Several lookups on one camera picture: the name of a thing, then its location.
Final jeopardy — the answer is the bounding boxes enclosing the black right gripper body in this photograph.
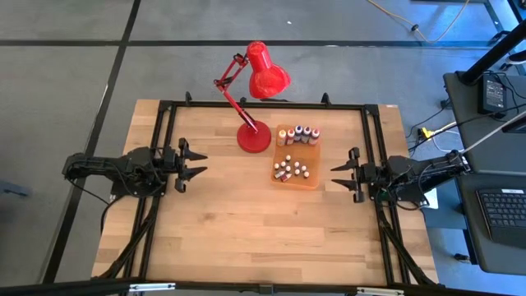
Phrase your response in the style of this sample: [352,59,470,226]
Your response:
[348,146,377,203]

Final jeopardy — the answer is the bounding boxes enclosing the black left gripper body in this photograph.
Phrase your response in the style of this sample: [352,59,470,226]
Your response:
[163,138,190,193]

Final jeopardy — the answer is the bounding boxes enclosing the orange translucent plastic bin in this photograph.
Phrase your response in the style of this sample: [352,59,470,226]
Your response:
[270,124,322,190]

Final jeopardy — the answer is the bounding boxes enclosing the red desk lamp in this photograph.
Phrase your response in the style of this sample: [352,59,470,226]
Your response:
[213,39,292,154]

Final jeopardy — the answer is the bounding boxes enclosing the black desk with keyboard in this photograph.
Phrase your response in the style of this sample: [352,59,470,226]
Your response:
[443,72,526,276]

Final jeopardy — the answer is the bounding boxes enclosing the black keyboard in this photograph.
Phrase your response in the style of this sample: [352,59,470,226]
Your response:
[476,187,526,250]

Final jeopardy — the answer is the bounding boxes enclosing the black power adapter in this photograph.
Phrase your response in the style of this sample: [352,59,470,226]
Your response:
[478,72,508,115]

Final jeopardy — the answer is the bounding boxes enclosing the black pole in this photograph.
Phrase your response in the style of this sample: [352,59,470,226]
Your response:
[464,18,526,86]

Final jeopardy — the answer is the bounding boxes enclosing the black aluminium table frame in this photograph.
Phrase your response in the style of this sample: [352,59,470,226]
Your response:
[0,90,526,296]

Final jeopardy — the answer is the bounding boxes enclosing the yellow floor cable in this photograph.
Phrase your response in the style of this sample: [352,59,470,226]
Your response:
[365,0,472,45]

